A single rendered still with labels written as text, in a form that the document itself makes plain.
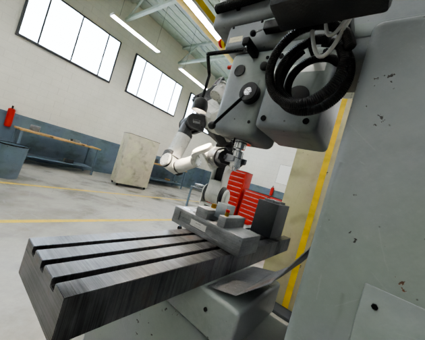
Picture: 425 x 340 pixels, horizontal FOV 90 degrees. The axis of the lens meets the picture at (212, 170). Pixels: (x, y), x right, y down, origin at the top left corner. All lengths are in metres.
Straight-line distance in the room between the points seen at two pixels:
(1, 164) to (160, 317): 4.73
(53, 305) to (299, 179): 2.34
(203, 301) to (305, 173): 2.02
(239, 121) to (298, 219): 1.87
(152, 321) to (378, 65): 0.96
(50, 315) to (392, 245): 0.58
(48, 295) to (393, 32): 0.80
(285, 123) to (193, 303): 0.61
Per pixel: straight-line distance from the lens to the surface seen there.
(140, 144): 6.91
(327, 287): 0.51
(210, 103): 1.35
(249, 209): 5.88
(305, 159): 2.56
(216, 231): 0.82
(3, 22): 8.24
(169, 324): 0.86
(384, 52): 0.59
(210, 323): 0.73
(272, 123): 0.69
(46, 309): 0.51
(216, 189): 1.51
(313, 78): 0.71
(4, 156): 5.28
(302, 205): 2.50
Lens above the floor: 1.16
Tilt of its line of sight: 1 degrees up
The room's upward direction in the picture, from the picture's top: 16 degrees clockwise
